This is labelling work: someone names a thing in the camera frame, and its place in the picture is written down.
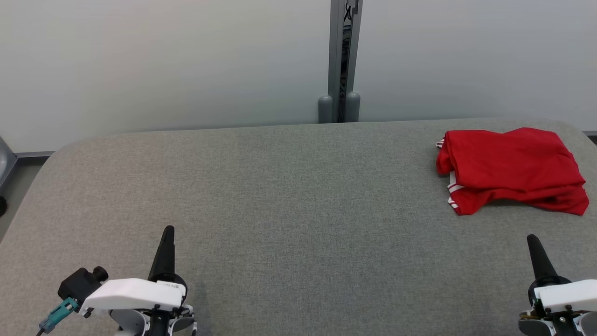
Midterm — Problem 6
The grey metal frame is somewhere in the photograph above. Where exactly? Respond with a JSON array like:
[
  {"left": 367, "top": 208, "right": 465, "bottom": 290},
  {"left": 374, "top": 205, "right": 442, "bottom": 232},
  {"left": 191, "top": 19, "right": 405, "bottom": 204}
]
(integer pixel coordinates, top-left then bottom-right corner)
[{"left": 0, "top": 136, "right": 18, "bottom": 189}]

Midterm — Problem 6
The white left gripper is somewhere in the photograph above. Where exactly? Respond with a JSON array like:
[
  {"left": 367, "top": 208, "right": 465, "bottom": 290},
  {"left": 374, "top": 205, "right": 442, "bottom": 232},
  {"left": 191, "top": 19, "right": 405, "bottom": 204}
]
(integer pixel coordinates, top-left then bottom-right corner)
[{"left": 79, "top": 225, "right": 188, "bottom": 315}]

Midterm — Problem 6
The grey metal post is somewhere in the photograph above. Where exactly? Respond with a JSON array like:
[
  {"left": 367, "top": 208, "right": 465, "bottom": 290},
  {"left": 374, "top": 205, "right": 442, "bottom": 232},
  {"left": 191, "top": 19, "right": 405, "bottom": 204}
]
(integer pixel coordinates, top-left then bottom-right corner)
[{"left": 328, "top": 0, "right": 363, "bottom": 123}]

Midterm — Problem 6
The grey fabric sofa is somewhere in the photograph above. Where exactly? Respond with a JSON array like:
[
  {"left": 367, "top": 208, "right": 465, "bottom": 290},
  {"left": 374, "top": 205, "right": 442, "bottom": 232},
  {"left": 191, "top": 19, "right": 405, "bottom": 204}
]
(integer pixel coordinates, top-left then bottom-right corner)
[{"left": 0, "top": 117, "right": 597, "bottom": 336}]

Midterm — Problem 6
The grey cylinder bumper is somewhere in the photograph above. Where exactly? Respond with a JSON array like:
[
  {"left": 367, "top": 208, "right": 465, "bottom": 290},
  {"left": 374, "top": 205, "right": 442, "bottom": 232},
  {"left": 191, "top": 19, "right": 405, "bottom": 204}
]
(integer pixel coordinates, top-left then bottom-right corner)
[
  {"left": 318, "top": 95, "right": 334, "bottom": 124},
  {"left": 345, "top": 92, "right": 361, "bottom": 123}
]

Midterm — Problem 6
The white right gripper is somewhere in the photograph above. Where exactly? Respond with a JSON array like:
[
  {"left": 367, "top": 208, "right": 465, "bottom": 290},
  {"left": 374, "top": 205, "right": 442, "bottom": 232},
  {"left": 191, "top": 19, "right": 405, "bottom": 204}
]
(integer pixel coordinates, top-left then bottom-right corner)
[{"left": 527, "top": 234, "right": 597, "bottom": 314}]

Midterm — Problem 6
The left camera cable teal plug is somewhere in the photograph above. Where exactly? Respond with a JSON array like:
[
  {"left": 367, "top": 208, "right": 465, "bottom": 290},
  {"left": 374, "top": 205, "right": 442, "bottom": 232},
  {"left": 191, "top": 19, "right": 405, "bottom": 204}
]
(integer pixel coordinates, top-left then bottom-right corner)
[{"left": 36, "top": 297, "right": 80, "bottom": 336}]

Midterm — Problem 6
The red shirt striped trim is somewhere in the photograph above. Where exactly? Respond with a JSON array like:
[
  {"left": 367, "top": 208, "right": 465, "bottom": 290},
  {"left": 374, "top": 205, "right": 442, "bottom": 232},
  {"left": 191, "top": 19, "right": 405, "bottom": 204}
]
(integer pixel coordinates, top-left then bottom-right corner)
[{"left": 436, "top": 127, "right": 586, "bottom": 189}]

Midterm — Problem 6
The red shorts white stripe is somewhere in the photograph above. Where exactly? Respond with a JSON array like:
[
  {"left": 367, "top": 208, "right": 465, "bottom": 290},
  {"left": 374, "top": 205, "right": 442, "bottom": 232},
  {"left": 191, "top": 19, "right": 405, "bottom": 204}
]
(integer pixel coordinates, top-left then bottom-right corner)
[{"left": 447, "top": 182, "right": 590, "bottom": 216}]

